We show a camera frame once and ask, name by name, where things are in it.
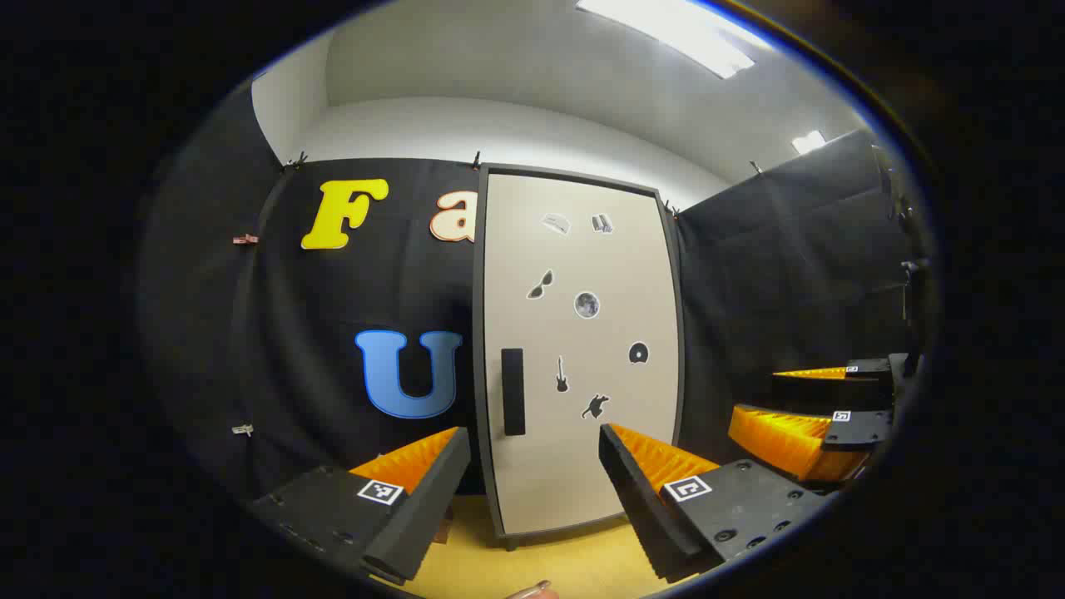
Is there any black door handle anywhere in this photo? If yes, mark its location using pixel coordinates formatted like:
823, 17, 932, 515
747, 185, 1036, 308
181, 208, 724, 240
502, 348, 527, 437

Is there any dark grey cabinet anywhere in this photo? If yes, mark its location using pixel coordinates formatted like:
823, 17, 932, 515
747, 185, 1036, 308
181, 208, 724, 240
472, 164, 688, 552

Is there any black backdrop cloth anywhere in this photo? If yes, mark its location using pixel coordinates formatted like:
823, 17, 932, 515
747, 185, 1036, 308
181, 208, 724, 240
137, 79, 926, 504

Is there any long ceiling light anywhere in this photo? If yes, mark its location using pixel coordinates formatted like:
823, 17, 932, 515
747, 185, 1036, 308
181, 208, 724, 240
576, 0, 770, 80

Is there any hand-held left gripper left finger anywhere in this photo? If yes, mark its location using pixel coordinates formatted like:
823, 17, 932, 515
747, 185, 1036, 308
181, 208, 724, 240
248, 427, 473, 585

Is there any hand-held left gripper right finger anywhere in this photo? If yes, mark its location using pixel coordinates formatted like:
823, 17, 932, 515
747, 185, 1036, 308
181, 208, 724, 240
597, 423, 833, 583

